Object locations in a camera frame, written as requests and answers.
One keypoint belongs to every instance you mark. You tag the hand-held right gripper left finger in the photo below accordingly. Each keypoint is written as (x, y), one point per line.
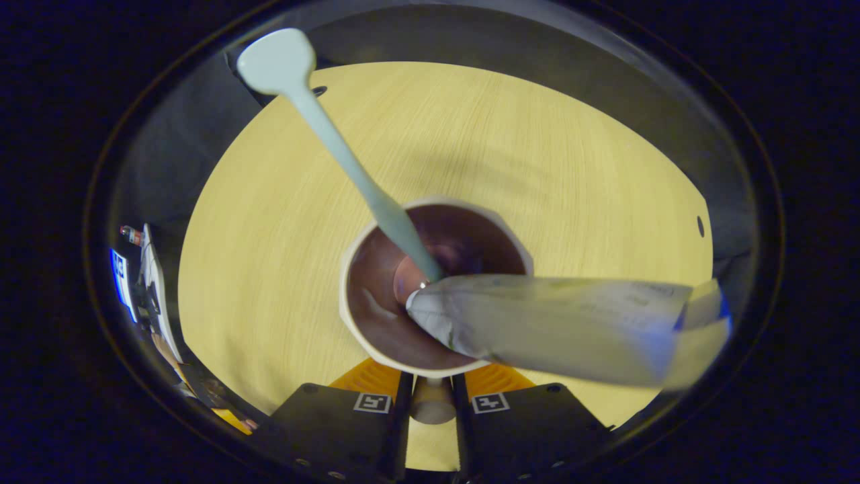
(402, 430)

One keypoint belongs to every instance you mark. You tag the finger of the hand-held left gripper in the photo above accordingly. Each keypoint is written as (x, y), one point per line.
(234, 421)

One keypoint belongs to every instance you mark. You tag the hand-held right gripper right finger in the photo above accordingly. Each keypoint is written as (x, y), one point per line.
(462, 430)

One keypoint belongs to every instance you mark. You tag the white toothpaste tube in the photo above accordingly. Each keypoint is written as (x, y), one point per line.
(571, 329)

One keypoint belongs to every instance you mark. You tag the beige cup with brown inside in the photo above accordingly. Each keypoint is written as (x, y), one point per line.
(376, 282)

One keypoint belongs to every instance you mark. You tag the light blue toothbrush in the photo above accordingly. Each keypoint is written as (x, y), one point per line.
(334, 141)

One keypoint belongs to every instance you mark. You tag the wooden desktop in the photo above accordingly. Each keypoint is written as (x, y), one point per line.
(269, 269)

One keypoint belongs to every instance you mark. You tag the white side table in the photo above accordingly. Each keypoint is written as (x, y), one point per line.
(160, 296)

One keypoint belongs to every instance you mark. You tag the bright screen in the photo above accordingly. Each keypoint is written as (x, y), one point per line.
(123, 282)

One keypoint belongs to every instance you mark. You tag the small red object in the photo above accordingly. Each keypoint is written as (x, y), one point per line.
(132, 235)

